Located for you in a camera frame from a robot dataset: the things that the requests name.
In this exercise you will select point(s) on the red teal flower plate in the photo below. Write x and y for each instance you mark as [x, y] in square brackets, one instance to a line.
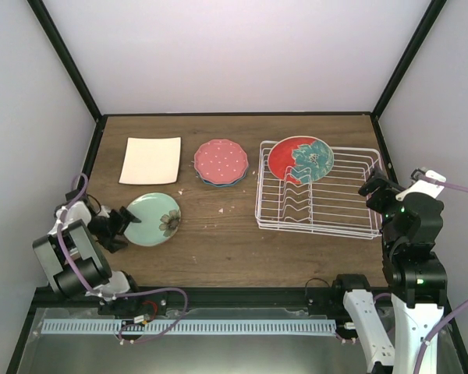
[301, 159]

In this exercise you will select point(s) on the beige square plate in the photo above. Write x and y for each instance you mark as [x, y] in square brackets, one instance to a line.
[151, 161]

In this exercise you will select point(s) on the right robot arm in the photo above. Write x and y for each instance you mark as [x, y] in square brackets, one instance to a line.
[417, 281]

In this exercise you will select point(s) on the black enclosure frame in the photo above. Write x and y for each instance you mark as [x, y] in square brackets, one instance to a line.
[48, 25]

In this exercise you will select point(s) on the blue dotted scalloped plate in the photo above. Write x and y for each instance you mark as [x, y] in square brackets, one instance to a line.
[221, 185]

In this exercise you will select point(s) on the pink dotted scalloped plate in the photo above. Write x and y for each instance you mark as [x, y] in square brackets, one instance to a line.
[220, 161]

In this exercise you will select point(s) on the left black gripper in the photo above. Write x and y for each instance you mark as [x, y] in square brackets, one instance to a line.
[122, 224]

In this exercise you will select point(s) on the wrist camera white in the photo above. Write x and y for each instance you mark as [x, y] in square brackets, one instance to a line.
[78, 211]
[425, 181]

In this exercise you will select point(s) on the white wire dish rack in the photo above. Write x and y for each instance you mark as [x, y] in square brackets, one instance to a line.
[329, 206]

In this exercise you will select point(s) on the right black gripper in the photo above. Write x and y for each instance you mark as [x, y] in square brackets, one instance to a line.
[379, 179]

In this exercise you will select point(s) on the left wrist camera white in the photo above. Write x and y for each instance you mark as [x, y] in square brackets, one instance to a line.
[78, 211]

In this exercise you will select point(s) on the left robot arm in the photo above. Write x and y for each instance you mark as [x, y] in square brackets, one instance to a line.
[71, 253]

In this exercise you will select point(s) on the white slotted cable duct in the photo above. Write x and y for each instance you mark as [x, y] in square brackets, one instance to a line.
[298, 327]

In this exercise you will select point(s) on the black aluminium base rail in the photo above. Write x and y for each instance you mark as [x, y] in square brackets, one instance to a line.
[318, 300]

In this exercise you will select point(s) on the mint green flower plate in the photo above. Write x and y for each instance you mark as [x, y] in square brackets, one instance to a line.
[159, 218]

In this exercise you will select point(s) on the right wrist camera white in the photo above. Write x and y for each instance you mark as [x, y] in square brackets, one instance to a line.
[425, 181]

